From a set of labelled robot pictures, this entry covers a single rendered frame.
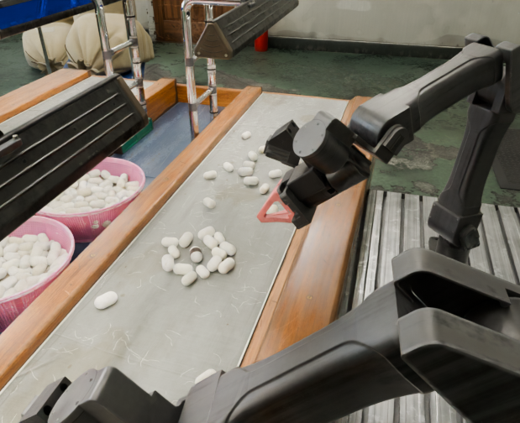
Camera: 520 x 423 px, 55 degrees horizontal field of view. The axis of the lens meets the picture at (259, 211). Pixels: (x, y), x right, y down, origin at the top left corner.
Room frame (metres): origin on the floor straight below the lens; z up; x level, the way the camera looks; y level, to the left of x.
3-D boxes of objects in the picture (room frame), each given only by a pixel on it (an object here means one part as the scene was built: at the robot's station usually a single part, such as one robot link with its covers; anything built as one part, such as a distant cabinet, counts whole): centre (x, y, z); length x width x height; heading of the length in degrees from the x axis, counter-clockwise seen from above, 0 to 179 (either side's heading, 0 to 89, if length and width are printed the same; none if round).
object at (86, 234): (0.98, 0.39, 0.72); 0.27 x 0.27 x 0.10
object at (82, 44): (3.77, 1.16, 0.40); 0.74 x 0.56 x 0.38; 166
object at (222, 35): (1.30, 0.01, 1.08); 0.62 x 0.08 x 0.07; 164
